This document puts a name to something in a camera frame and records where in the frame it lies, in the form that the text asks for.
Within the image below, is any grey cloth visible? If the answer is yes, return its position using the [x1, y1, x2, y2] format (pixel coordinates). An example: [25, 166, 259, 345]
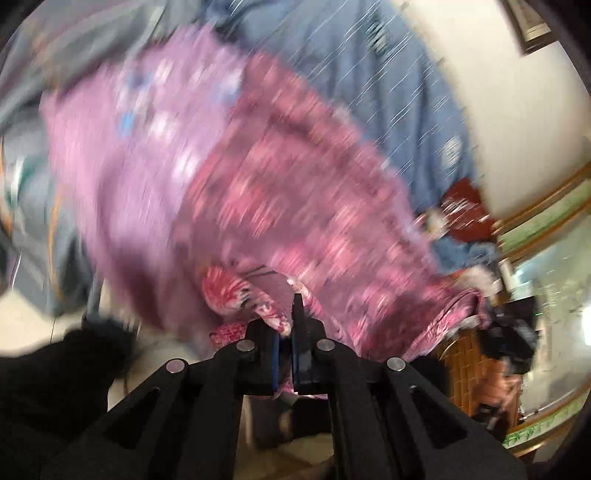
[0, 0, 167, 319]

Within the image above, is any wooden framed mirror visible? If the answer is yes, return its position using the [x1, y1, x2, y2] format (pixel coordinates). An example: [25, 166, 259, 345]
[494, 161, 591, 457]

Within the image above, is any red cloth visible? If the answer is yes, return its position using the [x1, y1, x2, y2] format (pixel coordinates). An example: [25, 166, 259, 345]
[436, 178, 492, 245]

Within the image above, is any dark framed wall picture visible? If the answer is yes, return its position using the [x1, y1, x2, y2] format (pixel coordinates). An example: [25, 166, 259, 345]
[503, 0, 566, 56]

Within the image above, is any black cloth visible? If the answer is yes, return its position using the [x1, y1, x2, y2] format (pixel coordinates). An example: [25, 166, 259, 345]
[0, 316, 139, 480]

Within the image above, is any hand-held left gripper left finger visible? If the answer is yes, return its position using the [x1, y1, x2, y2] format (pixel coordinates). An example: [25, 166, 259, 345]
[41, 319, 281, 480]

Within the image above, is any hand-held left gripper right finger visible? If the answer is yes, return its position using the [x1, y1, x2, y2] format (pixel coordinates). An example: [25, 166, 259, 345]
[291, 294, 528, 480]

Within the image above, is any blue speckled bed sheet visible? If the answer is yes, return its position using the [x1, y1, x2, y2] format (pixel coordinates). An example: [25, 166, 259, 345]
[203, 0, 502, 278]

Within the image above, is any pink purple patterned garment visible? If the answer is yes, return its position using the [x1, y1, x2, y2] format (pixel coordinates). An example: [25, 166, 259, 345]
[39, 23, 497, 370]

